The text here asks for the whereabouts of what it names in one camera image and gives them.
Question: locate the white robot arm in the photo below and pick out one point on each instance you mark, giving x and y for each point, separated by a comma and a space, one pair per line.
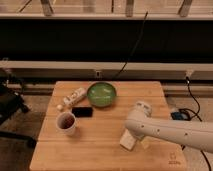
198, 135

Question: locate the white plug on rail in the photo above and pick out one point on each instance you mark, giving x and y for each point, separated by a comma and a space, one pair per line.
189, 73

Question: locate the white wall outlet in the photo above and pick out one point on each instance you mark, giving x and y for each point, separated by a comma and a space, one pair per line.
98, 74

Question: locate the black office chair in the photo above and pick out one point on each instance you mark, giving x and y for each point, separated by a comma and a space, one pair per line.
10, 102

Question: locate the blue power adapter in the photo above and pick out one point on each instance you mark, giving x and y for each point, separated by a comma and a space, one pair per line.
179, 116

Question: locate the white tube with cap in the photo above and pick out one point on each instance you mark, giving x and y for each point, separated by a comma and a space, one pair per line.
73, 98

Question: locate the black smartphone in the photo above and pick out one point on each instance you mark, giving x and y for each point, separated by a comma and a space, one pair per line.
82, 111

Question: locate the green ceramic bowl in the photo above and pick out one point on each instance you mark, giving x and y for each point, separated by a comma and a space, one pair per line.
101, 94

